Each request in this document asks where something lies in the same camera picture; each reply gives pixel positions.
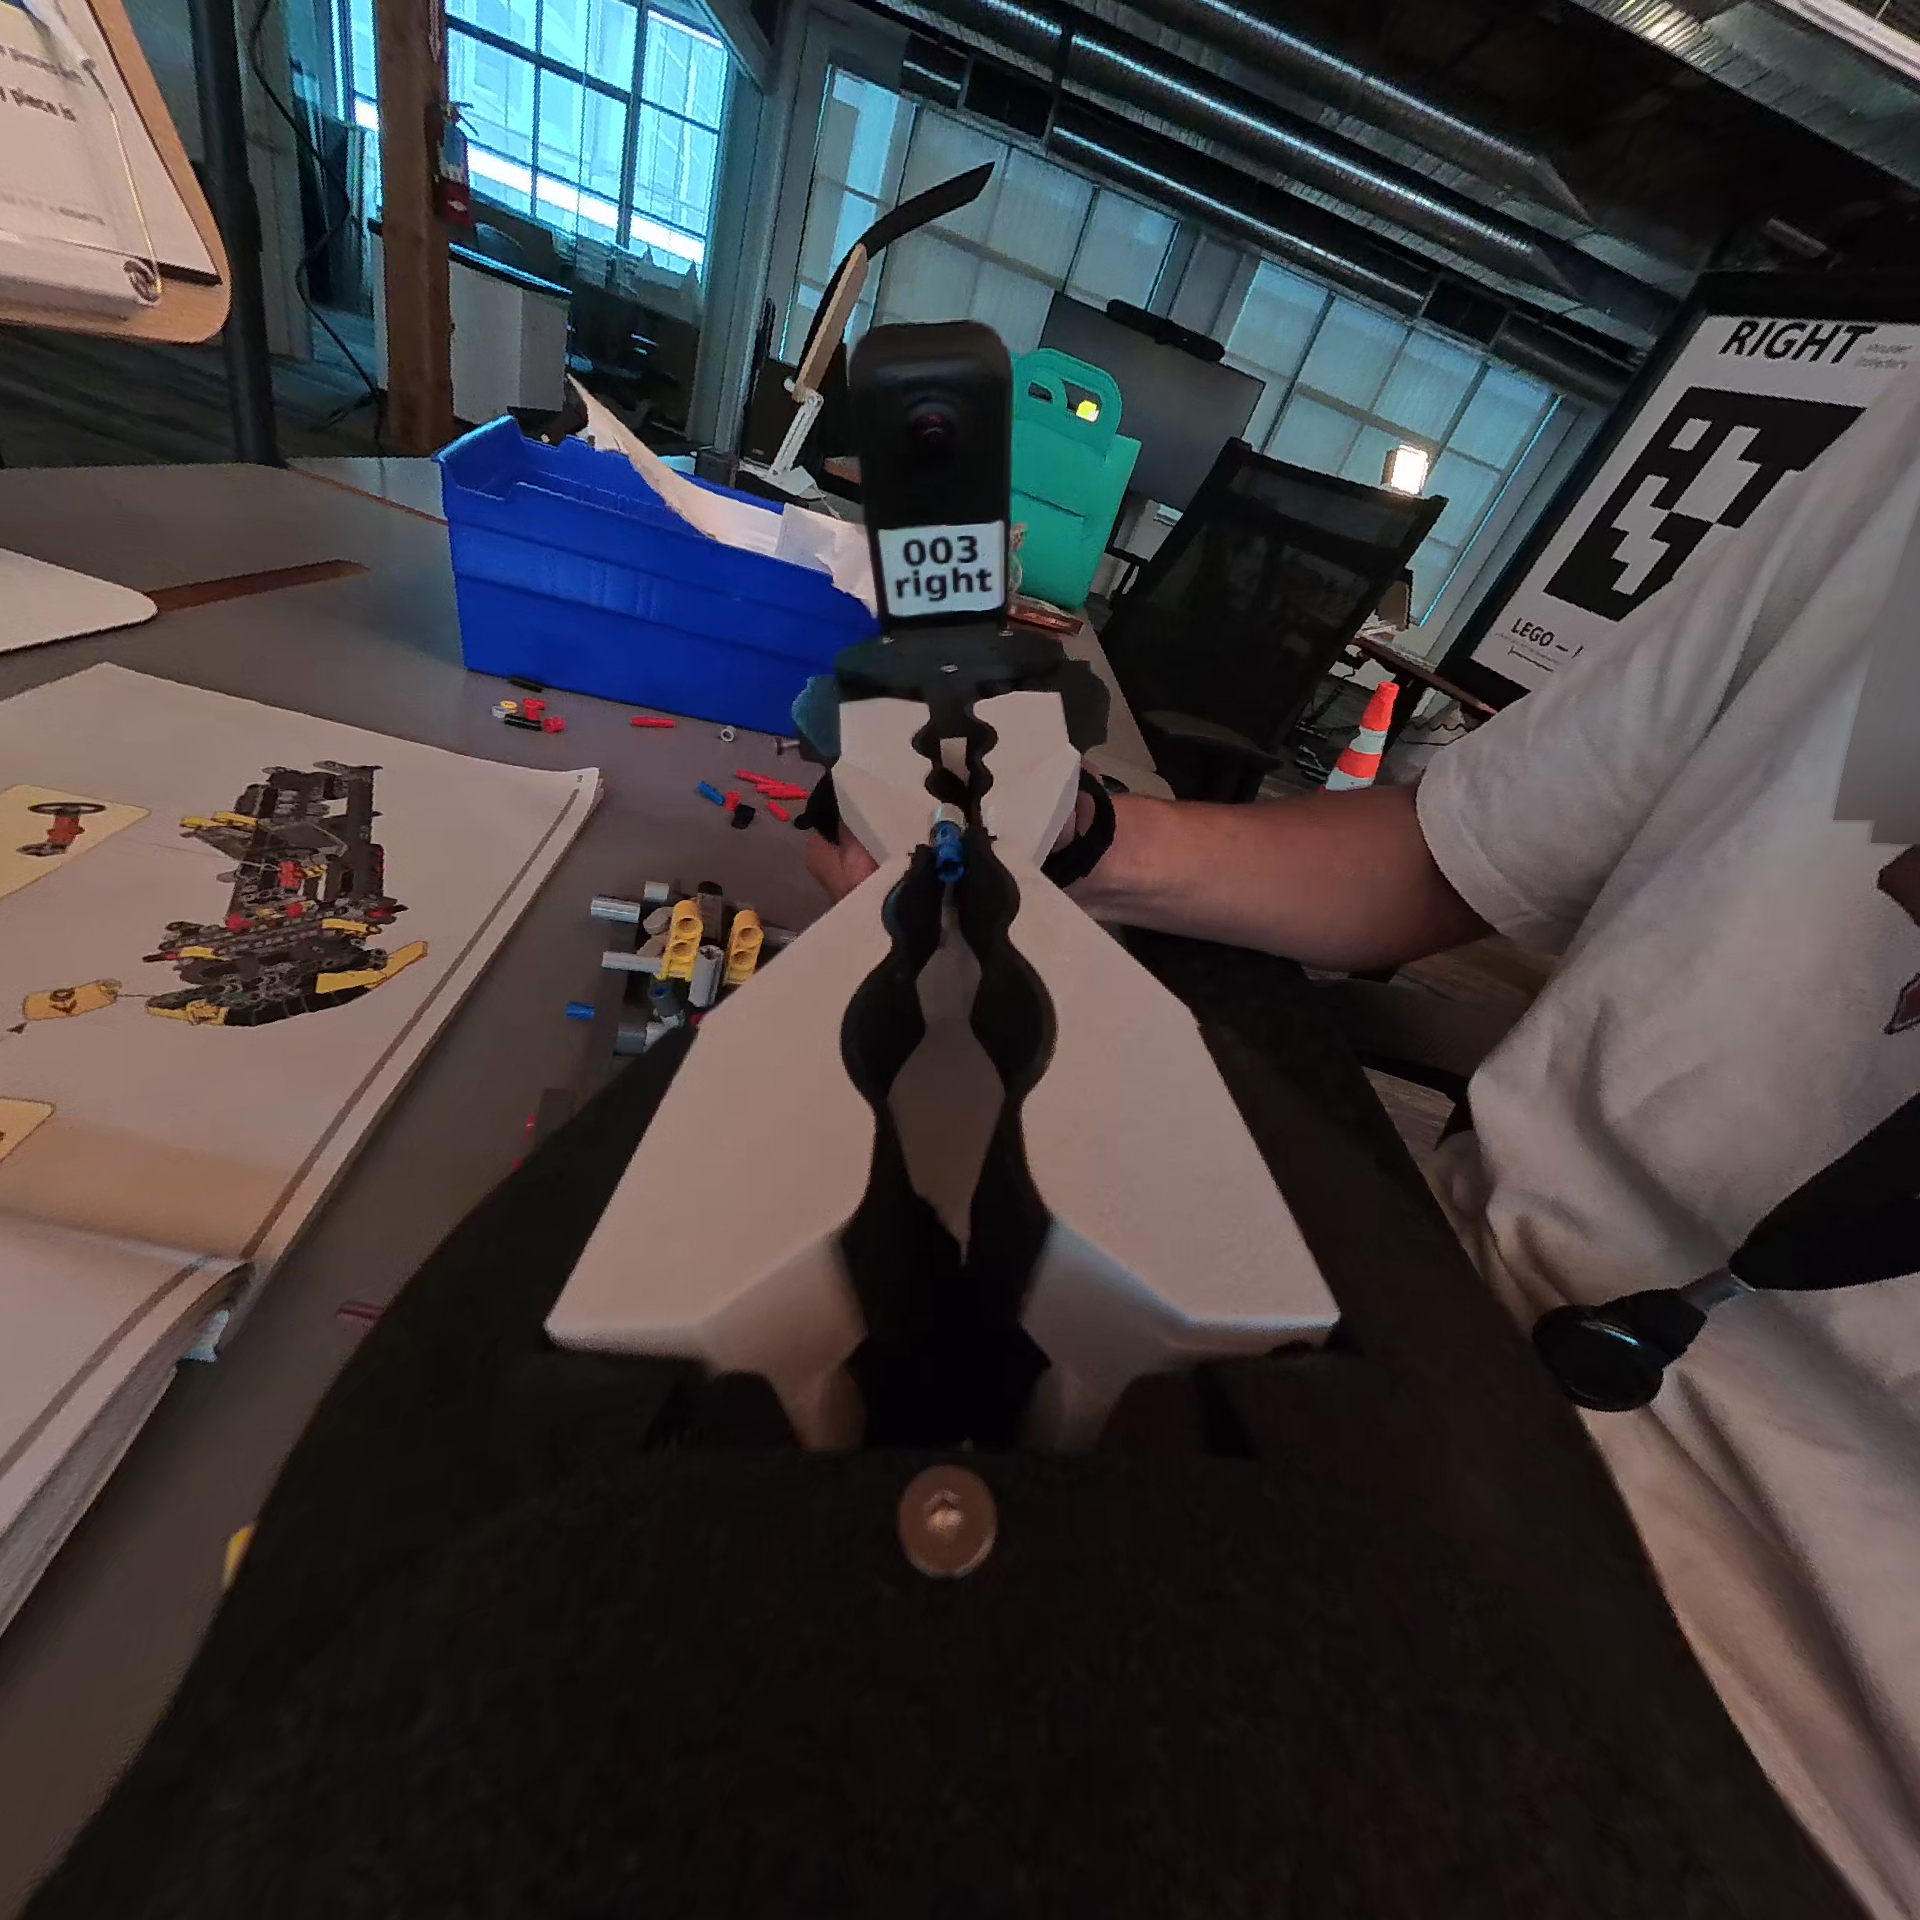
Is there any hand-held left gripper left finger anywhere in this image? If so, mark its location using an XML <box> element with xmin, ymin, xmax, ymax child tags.
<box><xmin>545</xmin><ymin>858</ymin><xmax>947</xmax><ymax>1454</ymax></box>

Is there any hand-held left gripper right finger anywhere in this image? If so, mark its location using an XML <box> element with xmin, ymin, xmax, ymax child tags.
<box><xmin>959</xmin><ymin>847</ymin><xmax>1342</xmax><ymax>1451</ymax></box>

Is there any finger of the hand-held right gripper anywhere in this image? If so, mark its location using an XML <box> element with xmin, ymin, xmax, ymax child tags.
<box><xmin>831</xmin><ymin>694</ymin><xmax>968</xmax><ymax>889</ymax></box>
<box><xmin>968</xmin><ymin>689</ymin><xmax>1092</xmax><ymax>885</ymax></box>

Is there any lego car chassis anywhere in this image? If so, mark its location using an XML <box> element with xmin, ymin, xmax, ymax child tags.
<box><xmin>588</xmin><ymin>878</ymin><xmax>800</xmax><ymax>1055</ymax></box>

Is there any lego instruction booklet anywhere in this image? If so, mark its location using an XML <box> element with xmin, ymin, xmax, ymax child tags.
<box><xmin>0</xmin><ymin>660</ymin><xmax>603</xmax><ymax>1628</ymax></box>

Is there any person's right forearm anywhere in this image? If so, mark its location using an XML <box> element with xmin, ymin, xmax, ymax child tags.
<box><xmin>1073</xmin><ymin>781</ymin><xmax>1500</xmax><ymax>979</ymax></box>

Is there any person's right hand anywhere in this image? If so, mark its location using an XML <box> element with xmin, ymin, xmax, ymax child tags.
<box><xmin>801</xmin><ymin>818</ymin><xmax>891</xmax><ymax>906</ymax></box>

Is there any pile of red blue pins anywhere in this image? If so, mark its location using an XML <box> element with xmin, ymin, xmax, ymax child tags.
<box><xmin>694</xmin><ymin>765</ymin><xmax>815</xmax><ymax>828</ymax></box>

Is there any teal plastic carry case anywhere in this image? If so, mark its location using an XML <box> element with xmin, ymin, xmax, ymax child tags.
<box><xmin>1006</xmin><ymin>347</ymin><xmax>1146</xmax><ymax>600</ymax></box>

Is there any white plastic bag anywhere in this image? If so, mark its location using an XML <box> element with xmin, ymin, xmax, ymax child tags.
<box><xmin>569</xmin><ymin>376</ymin><xmax>882</xmax><ymax>600</ymax></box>

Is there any large dark monitor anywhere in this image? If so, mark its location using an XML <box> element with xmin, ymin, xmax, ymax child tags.
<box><xmin>1041</xmin><ymin>290</ymin><xmax>1267</xmax><ymax>505</ymax></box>

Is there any black office chair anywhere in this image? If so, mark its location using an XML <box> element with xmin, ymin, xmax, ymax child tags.
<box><xmin>1102</xmin><ymin>439</ymin><xmax>1449</xmax><ymax>805</ymax></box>

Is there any blue plastic bin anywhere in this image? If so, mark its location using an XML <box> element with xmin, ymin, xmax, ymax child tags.
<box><xmin>436</xmin><ymin>413</ymin><xmax>885</xmax><ymax>721</ymax></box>

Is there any orange traffic cone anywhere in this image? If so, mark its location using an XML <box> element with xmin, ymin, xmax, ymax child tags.
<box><xmin>1325</xmin><ymin>680</ymin><xmax>1404</xmax><ymax>792</ymax></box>

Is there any white cabinet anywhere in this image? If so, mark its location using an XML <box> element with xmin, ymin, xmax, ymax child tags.
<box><xmin>452</xmin><ymin>239</ymin><xmax>574</xmax><ymax>430</ymax></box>

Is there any wooden pillar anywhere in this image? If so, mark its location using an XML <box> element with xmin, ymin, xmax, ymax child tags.
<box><xmin>372</xmin><ymin>0</ymin><xmax>457</xmax><ymax>456</ymax></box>

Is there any person in white shirt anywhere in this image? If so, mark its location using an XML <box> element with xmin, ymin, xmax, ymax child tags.
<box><xmin>1417</xmin><ymin>321</ymin><xmax>1920</xmax><ymax>1909</ymax></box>

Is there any black framed marker sign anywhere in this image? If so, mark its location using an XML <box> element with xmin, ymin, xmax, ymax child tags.
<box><xmin>1465</xmin><ymin>305</ymin><xmax>1920</xmax><ymax>694</ymax></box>

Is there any wooden document board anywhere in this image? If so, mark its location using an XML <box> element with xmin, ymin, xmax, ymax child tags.
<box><xmin>0</xmin><ymin>0</ymin><xmax>234</xmax><ymax>344</ymax></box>

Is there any clear acrylic sheet holder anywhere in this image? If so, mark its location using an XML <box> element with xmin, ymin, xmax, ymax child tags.
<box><xmin>0</xmin><ymin>224</ymin><xmax>162</xmax><ymax>325</ymax></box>

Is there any metal ceiling duct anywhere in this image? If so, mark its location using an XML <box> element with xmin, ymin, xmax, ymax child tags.
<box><xmin>902</xmin><ymin>0</ymin><xmax>1592</xmax><ymax>287</ymax></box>

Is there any black lanyard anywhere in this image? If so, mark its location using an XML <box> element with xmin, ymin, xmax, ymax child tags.
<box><xmin>1534</xmin><ymin>1101</ymin><xmax>1920</xmax><ymax>1414</ymax></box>

